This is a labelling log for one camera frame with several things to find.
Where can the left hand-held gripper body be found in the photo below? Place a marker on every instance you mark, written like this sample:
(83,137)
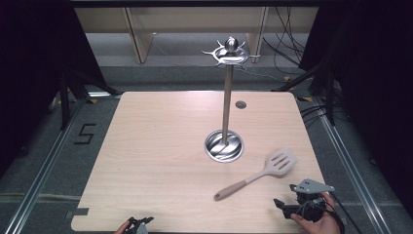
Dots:
(141,228)

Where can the beige slotted spatula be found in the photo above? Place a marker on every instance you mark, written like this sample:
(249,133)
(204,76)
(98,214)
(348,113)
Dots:
(232,190)

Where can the beige wooden cabinet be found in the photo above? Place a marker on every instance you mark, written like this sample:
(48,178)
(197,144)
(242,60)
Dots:
(142,32)

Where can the black metal stand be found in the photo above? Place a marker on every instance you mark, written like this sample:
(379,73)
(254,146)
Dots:
(329,97)
(65,104)

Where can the stainless steel utensil rack stand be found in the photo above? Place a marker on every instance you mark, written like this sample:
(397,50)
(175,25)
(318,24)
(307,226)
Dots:
(227,97)

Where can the black curtain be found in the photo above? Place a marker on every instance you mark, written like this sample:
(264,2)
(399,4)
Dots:
(376,81)
(35,71)

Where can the person's right hand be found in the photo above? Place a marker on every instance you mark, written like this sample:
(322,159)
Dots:
(324,225)

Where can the aluminium floor rail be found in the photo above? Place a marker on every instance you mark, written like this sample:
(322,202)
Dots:
(45,169)
(354,172)

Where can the person's left hand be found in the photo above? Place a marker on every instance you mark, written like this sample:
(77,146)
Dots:
(122,228)

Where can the grey round table grommet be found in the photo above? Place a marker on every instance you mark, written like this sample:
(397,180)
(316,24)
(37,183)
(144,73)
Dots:
(240,104)

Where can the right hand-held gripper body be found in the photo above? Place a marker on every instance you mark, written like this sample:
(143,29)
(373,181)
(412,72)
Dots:
(312,186)

